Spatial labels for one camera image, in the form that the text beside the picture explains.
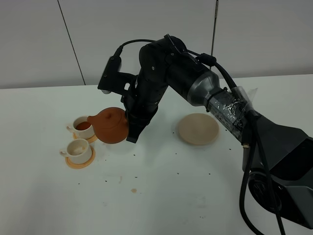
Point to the orange coaster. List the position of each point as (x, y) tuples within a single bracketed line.
[(90, 140), (83, 165)]

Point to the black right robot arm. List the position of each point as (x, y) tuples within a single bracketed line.
[(278, 160)]

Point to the white teacup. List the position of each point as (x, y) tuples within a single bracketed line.
[(78, 151), (81, 128)]

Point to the brown clay teapot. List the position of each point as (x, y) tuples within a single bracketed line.
[(110, 125)]

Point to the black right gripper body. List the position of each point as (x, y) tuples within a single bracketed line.
[(164, 63)]

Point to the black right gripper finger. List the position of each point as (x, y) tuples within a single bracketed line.
[(136, 126)]

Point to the beige round teapot saucer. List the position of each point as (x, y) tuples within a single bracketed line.
[(198, 129)]

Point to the white teacup near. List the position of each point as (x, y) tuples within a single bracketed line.
[(78, 151)]

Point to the orange coaster far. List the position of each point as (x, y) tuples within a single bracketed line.
[(90, 140)]

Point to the white teacup far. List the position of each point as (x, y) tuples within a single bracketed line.
[(81, 128)]

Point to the orange coaster near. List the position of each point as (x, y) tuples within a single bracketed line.
[(83, 165)]

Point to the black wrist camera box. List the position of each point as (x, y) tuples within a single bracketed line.
[(112, 80)]

